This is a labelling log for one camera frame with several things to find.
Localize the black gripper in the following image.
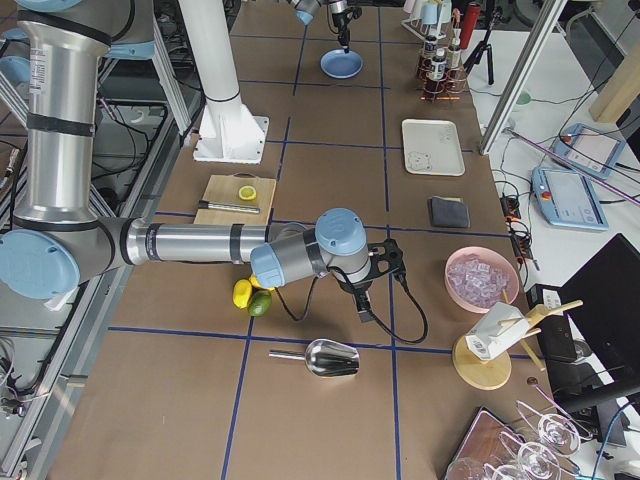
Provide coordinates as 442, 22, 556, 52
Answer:
335, 267, 380, 323
331, 9, 352, 53

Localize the blue plastic plate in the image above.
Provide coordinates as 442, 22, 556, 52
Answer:
320, 49, 363, 79

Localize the steel ice scoop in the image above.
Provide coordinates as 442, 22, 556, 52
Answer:
269, 339, 360, 378

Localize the green lime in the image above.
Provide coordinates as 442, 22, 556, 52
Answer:
247, 290, 272, 317

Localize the pink bowl of ice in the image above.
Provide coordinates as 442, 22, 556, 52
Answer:
444, 247, 520, 313

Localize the yellow lemon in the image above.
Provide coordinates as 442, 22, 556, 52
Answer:
232, 279, 253, 309
249, 274, 274, 291

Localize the grey folded cloth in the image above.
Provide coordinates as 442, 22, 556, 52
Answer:
428, 196, 470, 228

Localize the wooden cup stand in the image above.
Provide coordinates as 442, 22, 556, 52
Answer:
452, 300, 583, 390

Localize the white paper cup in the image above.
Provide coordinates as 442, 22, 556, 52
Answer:
465, 302, 530, 361

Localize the cream bear tray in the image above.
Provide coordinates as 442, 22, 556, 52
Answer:
401, 119, 465, 177

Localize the lemon half slice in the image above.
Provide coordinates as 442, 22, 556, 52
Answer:
238, 185, 258, 202

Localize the wooden cutting board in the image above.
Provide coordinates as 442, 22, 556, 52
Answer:
193, 174, 277, 225

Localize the steel knife sharpener rod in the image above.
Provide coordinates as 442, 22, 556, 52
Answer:
198, 200, 261, 214

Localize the wine glass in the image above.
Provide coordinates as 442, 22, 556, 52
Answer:
516, 400, 593, 457
498, 431, 579, 479

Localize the blue teach pendant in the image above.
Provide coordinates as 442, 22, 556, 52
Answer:
531, 167, 609, 231
552, 123, 626, 180

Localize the black monitor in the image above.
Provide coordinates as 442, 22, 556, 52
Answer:
559, 233, 639, 413

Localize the black camera cable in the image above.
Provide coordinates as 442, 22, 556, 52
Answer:
272, 267, 430, 346

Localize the copper wire bottle rack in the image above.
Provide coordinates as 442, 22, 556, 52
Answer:
416, 48, 468, 102

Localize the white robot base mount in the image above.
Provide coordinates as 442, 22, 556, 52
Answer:
179, 0, 269, 164

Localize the aluminium frame post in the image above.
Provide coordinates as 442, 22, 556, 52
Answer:
479, 0, 567, 155

